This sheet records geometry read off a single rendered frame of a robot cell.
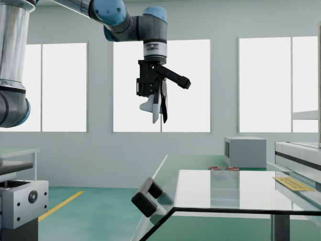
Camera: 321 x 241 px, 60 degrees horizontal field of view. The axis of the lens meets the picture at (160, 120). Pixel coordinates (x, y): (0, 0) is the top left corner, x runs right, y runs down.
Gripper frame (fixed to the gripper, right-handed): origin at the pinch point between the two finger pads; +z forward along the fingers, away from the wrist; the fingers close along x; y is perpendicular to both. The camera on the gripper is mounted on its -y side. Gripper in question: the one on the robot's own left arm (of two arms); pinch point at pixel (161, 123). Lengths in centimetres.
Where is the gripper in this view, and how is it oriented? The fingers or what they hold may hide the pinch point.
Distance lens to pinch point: 85.6
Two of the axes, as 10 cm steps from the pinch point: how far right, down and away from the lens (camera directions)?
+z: 0.0, 10.0, -0.1
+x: -2.3, -0.1, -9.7
